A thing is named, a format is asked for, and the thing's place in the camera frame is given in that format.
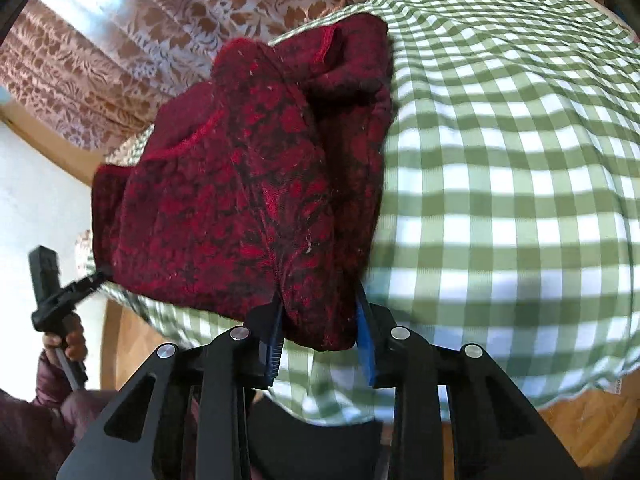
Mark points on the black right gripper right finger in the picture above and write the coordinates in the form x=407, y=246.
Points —
x=497, y=432

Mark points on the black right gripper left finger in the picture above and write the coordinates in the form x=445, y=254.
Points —
x=140, y=434

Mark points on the red black patterned sweater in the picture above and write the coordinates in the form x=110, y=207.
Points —
x=262, y=182

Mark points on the person's left hand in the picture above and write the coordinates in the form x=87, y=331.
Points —
x=74, y=343

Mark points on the maroon jacket sleeve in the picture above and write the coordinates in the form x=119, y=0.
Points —
x=38, y=435

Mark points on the green white checkered bedsheet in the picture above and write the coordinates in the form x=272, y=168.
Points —
x=509, y=214

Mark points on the brown floral curtain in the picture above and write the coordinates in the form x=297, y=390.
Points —
x=97, y=71

